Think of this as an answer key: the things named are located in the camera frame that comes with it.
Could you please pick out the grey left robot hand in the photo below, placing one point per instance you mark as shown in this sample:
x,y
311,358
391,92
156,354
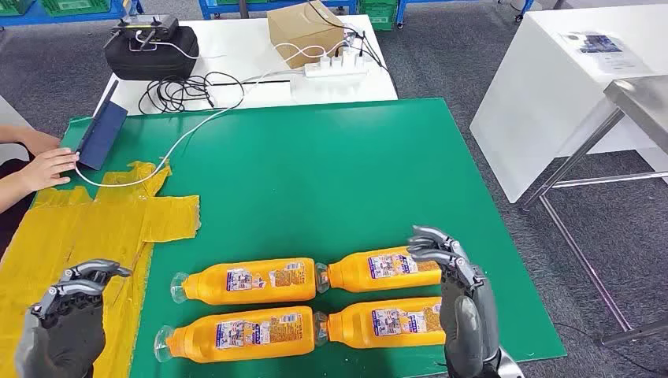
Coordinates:
x,y
68,334

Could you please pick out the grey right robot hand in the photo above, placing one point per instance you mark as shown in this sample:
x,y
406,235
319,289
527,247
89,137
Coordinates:
x,y
467,323

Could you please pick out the person's left hand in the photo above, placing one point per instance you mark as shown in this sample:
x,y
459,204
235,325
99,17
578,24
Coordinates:
x,y
41,142

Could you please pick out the person's right hand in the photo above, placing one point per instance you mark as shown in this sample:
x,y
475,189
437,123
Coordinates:
x,y
47,169

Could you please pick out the orange Tide detergent bottle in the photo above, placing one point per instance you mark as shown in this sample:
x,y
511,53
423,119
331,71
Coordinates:
x,y
355,326
208,284
198,339
355,274

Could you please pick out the person's right forearm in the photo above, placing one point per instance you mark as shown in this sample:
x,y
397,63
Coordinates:
x,y
10,193

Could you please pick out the person's left forearm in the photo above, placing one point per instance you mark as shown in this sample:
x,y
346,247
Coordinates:
x,y
10,134

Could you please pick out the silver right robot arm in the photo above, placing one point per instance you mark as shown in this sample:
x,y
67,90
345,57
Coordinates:
x,y
509,368

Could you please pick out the person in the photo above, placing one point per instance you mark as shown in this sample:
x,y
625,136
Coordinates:
x,y
13,224

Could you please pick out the yellow taped cardboard sheet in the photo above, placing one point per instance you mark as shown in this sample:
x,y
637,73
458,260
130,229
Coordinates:
x,y
78,235

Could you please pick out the blue shelf rack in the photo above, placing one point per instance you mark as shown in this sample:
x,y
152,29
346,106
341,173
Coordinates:
x,y
31,20
219,9
400,15

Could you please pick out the black carrying case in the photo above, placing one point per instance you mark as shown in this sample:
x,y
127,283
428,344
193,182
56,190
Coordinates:
x,y
151,62

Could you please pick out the green plastic crate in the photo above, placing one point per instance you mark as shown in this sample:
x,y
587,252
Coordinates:
x,y
378,15
75,5
13,5

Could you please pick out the black remote controller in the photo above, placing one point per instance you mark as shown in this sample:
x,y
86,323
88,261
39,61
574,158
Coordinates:
x,y
156,23

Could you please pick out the green table mat board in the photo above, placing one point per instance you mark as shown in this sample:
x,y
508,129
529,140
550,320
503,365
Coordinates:
x,y
339,182

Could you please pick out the white flat box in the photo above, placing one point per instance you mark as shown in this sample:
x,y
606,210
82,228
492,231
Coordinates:
x,y
250,93

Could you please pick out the white table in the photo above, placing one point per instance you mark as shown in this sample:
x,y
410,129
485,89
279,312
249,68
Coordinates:
x,y
235,41

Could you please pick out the white cabinet desk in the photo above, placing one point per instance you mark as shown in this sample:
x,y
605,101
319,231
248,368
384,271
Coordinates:
x,y
537,104

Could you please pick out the white power strip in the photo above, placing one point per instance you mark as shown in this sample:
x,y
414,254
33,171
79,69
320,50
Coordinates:
x,y
336,72

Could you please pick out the brown cardboard box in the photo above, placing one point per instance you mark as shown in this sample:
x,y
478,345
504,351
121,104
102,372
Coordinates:
x,y
302,31

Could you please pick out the stainless steel table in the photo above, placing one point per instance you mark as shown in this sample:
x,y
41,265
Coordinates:
x,y
642,99

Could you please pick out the white charger plug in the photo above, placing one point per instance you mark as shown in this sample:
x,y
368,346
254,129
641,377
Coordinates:
x,y
337,60
359,59
324,62
348,56

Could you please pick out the printed paper sheet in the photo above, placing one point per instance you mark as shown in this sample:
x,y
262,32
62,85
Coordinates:
x,y
605,52

